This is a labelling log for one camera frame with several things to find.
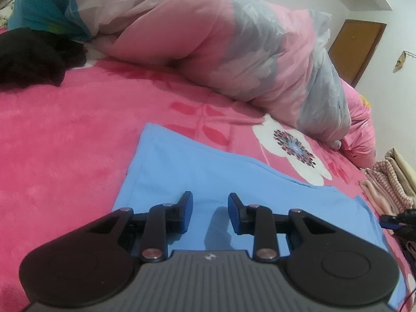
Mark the black garment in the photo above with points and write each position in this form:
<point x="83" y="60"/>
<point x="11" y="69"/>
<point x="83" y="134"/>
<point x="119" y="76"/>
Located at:
<point x="32" y="58"/>

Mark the pink floral bed sheet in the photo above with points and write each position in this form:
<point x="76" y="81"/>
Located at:
<point x="81" y="130"/>

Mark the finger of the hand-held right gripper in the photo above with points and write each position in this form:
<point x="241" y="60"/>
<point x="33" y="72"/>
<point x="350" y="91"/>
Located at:
<point x="390" y="224"/>

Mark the wall hook rail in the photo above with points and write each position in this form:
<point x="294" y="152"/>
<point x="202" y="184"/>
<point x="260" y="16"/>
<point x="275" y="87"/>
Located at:
<point x="410" y="53"/>

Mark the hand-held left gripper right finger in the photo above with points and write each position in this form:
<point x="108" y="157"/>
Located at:
<point x="233" y="213"/>

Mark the blue printed t-shirt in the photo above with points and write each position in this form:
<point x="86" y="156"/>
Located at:
<point x="211" y="175"/>

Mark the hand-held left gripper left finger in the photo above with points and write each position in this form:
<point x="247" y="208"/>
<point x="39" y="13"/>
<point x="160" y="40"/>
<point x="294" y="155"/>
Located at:
<point x="188" y="211"/>

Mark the black white plaid cloth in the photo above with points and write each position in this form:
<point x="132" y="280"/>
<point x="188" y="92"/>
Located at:
<point x="408" y="250"/>

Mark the small beige hanging item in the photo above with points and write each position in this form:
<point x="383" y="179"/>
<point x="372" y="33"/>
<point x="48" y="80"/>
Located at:
<point x="399" y="63"/>

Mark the wooden door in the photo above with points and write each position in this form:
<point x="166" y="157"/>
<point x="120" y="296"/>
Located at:
<point x="356" y="52"/>

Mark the pink grey floral quilt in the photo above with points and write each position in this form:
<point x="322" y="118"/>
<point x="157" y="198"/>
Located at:
<point x="211" y="48"/>

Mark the pink striped folded cloth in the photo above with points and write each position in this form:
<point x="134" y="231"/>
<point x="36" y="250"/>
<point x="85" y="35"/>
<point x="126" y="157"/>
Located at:
<point x="393" y="185"/>

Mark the light pink folded cloth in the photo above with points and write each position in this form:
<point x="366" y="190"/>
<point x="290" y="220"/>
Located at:
<point x="373" y="191"/>

